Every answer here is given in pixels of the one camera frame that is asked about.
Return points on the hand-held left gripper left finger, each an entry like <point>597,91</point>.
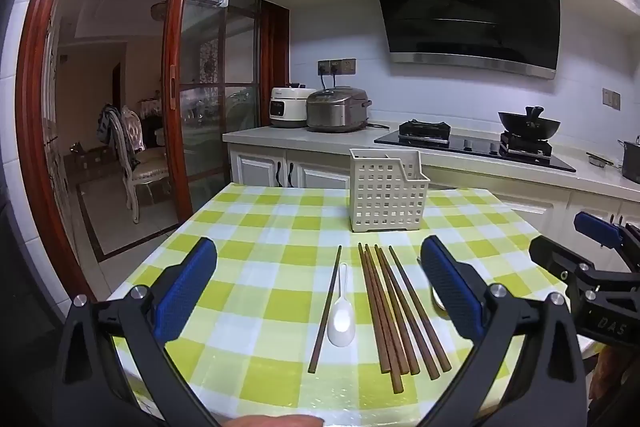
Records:
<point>187,287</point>

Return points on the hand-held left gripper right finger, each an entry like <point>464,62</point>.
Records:
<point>450,287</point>

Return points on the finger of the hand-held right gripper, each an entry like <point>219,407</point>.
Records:
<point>560,257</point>
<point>597,229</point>

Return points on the metal spoon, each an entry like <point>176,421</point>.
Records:
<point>439,302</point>

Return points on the white perforated utensil basket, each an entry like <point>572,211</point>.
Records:
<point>387,197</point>

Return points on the white ceramic spoon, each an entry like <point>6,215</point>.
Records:
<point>341,327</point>

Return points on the dark wooden chopstick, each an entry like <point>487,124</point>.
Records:
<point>325,309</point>

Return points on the person's left hand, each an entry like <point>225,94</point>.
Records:
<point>272,422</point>

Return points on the small metal dish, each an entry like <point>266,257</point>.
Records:
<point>600,159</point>

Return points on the metal pot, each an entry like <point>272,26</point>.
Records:
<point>631,162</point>

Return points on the green checkered tablecloth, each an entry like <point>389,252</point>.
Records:
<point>280,267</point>

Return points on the black burner grate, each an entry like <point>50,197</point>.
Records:
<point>425,131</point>
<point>525,147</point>

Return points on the black wok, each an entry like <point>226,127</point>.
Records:
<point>530,123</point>

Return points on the white ornate chair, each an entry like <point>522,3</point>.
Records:
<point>145,167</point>

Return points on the black glass cooktop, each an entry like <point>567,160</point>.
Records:
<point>475,146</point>

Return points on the clothes on chair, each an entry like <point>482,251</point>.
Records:
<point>107,127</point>

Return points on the white rice cooker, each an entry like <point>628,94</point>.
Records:
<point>287,107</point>

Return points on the silver rice cooker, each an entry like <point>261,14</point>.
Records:
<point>337,112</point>

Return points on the sliding glass door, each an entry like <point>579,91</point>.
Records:
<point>210,57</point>

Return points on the black range hood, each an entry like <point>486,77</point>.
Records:
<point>465,2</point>

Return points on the ceiling lamp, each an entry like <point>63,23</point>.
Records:
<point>160,9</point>

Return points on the wall switch plate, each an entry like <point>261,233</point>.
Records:
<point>611,99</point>

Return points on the red wooden door frame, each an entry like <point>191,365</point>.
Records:
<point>35,107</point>

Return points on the wall power outlet strip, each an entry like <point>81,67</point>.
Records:
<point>337,67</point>

